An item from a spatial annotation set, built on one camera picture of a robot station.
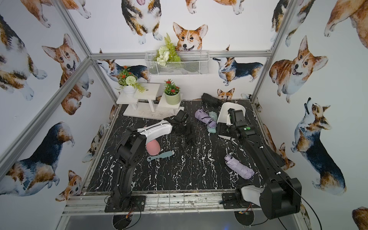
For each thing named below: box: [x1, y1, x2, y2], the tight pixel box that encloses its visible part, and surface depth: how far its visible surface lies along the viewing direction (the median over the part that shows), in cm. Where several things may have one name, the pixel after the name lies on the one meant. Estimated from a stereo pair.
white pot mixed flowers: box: [114, 65, 148, 98], surface depth 96 cm
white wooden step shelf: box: [115, 83, 185, 120], surface depth 108 cm
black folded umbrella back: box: [201, 92, 223, 108], surface depth 120 cm
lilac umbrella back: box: [194, 108, 217, 128], surface depth 105 cm
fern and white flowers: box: [154, 32, 182, 67], surface depth 82 cm
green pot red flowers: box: [163, 78, 181, 106], surface depth 94 cm
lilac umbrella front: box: [224, 154, 255, 180], surface depth 83 cm
